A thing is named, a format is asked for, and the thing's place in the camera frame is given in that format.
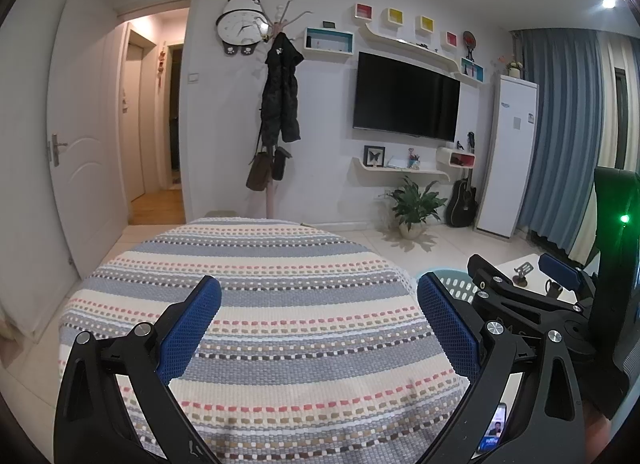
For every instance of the framed butterfly picture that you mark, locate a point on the framed butterfly picture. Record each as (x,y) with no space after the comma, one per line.
(374,156)

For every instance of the smartphone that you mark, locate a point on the smartphone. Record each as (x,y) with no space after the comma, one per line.
(492,429)

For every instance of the red cube wall shelf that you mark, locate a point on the red cube wall shelf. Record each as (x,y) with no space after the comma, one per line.
(451,40)
(364,12)

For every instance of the white light switch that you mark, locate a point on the white light switch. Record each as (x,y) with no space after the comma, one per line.
(193,78)

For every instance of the black hanging bag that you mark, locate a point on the black hanging bag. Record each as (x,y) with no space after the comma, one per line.
(281,164)

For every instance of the grey phone stand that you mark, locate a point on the grey phone stand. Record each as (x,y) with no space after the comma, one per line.
(522,274)

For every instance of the white standing air conditioner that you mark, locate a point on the white standing air conditioner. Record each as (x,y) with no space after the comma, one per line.
(507,159)

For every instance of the light blue plastic basket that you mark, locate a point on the light blue plastic basket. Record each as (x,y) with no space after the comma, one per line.
(457,286)

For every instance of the black mug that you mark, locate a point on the black mug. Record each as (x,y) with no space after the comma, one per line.
(552,290)

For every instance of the black acoustic guitar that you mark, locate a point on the black acoustic guitar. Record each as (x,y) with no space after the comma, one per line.
(461,204)

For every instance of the white card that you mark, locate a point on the white card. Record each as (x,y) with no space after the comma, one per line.
(397,162)

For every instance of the red round fan ornament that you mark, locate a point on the red round fan ornament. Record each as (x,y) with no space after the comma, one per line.
(469,41)

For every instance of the white door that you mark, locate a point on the white door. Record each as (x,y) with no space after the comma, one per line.
(85,144)

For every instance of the small flower pot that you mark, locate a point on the small flower pot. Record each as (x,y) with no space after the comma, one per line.
(514,68)

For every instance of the black wall television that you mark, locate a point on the black wall television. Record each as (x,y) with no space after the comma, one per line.
(405,94)

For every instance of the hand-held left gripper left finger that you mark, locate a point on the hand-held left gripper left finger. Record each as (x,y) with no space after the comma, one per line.
(190,331)

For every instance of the pink coat rack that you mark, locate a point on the pink coat rack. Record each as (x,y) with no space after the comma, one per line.
(272,204)

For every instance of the yellow cube wall shelf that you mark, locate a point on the yellow cube wall shelf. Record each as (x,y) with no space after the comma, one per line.
(426,25)
(394,16)

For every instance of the potted green plant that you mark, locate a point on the potted green plant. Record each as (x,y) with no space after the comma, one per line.
(415,204)

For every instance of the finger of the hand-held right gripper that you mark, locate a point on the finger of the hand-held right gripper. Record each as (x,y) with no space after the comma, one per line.
(520,306)
(567,276)

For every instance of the beige sheer curtain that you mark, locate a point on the beige sheer curtain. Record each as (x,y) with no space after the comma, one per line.
(607,119)

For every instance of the blue curtain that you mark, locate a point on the blue curtain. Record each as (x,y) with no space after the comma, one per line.
(560,144)

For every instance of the blue cube wall shelf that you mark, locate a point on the blue cube wall shelf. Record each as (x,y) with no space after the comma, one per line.
(472,71)

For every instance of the white box shelf blue inside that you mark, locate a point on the white box shelf blue inside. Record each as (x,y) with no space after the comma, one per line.
(327,41)

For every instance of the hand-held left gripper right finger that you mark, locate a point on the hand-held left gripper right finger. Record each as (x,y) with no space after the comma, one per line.
(450,329)

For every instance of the small colourful figurine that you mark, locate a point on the small colourful figurine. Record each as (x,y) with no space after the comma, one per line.
(414,160)

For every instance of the black jacket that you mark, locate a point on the black jacket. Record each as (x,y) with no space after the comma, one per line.
(281,94)

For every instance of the red hanging ornament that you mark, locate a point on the red hanging ornament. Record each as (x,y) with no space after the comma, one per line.
(161,64)

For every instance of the white wavy wall shelf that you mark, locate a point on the white wavy wall shelf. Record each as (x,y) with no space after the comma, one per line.
(400,170)

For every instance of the panda wall clock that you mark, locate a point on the panda wall clock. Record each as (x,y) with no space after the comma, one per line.
(240,26)

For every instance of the ceiling spotlight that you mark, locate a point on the ceiling spotlight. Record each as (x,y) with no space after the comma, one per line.
(609,2)

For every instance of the long white curved shelf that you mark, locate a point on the long white curved shelf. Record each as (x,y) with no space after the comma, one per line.
(425,51)

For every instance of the white cubby shelf red inside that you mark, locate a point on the white cubby shelf red inside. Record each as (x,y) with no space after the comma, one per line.
(457,159)

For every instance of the striped knit blanket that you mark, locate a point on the striped knit blanket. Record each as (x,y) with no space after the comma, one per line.
(300,294)

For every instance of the brown hanging bag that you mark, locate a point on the brown hanging bag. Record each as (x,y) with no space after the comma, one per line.
(259,169)

